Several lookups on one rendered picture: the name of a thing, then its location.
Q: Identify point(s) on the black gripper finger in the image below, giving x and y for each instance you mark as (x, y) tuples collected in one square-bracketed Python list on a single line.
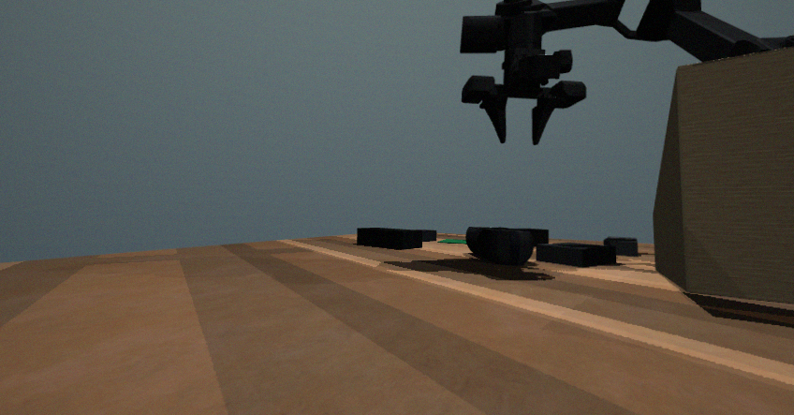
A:
[(495, 106), (542, 114)]

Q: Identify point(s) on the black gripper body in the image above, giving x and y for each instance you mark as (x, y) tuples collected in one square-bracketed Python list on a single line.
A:
[(478, 88)]

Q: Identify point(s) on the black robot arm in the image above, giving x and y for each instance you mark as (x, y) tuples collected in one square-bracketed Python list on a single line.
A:
[(681, 21)]

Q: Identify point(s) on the green flat rectangular block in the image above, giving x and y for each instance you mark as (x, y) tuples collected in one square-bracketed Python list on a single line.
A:
[(453, 241)]

